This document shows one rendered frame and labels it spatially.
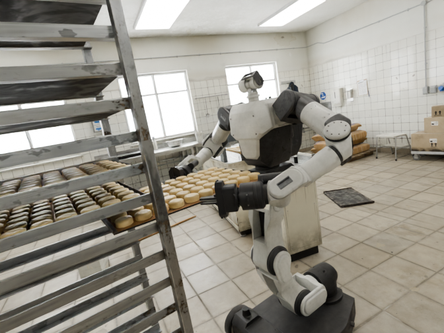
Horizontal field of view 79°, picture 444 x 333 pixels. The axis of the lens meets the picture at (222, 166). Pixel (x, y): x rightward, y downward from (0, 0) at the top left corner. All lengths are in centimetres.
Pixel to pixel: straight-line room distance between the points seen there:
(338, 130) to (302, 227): 161
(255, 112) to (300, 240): 154
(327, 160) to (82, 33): 74
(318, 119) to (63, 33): 77
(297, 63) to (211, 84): 248
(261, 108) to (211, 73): 499
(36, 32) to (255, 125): 79
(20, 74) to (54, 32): 12
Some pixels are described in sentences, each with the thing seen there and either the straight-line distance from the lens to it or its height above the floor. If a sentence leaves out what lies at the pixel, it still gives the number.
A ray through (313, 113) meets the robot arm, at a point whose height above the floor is 129.
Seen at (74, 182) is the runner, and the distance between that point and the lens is 75.
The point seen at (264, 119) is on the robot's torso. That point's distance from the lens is 115.
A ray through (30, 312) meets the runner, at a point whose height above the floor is 97.
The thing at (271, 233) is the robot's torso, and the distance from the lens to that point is 134.
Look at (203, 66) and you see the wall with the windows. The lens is 607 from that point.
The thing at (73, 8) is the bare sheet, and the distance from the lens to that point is 89.
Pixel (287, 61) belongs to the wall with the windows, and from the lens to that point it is 726.
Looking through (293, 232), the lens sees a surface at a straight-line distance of 239.
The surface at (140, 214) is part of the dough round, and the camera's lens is 85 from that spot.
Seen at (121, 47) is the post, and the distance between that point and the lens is 78.
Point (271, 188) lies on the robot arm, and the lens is 81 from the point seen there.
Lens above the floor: 134
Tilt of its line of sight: 11 degrees down
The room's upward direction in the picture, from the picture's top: 10 degrees counter-clockwise
